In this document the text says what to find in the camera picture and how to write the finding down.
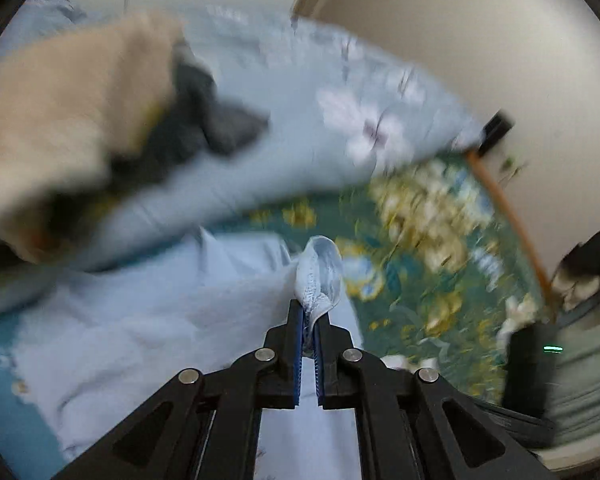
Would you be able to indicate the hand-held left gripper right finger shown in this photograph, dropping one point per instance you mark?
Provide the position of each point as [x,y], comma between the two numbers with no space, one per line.
[320,360]

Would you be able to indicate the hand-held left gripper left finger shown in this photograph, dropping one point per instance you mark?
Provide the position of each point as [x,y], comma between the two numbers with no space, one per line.
[296,360]

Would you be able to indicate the light blue garment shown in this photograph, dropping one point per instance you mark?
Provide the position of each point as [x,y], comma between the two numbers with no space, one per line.
[155,335]

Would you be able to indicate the person's grey clothing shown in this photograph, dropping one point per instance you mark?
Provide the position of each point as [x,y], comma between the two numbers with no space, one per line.
[590,370]

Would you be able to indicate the dark cloth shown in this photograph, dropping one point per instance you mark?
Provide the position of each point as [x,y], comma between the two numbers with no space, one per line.
[592,255]

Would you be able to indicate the green floral bedsheet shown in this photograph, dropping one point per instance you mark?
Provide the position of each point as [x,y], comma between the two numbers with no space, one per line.
[420,270]

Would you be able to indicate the black rectangular object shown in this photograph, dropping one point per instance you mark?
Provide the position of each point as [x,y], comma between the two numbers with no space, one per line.
[495,132]

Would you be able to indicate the blue daisy-print quilt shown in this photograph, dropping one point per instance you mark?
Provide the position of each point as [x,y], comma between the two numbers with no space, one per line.
[290,125]

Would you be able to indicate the dark grey garment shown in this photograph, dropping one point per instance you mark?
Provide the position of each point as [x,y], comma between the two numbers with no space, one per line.
[205,110]

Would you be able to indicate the cream fleece cartoon-print garment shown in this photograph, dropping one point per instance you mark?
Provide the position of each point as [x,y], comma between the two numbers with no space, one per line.
[55,135]

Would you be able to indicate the wooden bed side rail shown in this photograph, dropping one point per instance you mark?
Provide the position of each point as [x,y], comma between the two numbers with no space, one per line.
[510,220]

